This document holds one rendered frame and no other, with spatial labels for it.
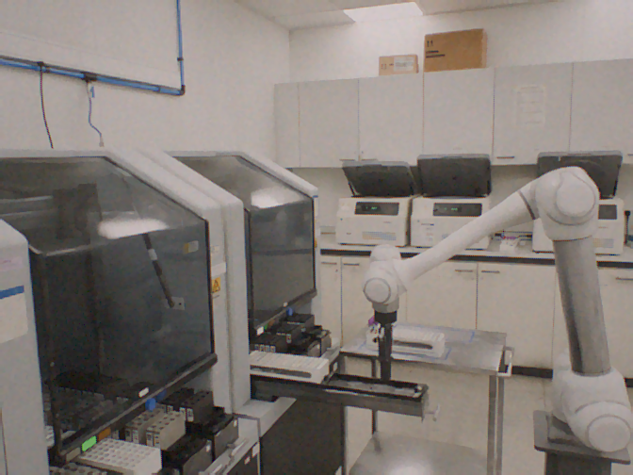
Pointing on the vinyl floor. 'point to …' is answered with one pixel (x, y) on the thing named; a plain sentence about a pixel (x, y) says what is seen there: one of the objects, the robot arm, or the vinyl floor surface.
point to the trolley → (391, 462)
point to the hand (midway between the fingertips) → (385, 368)
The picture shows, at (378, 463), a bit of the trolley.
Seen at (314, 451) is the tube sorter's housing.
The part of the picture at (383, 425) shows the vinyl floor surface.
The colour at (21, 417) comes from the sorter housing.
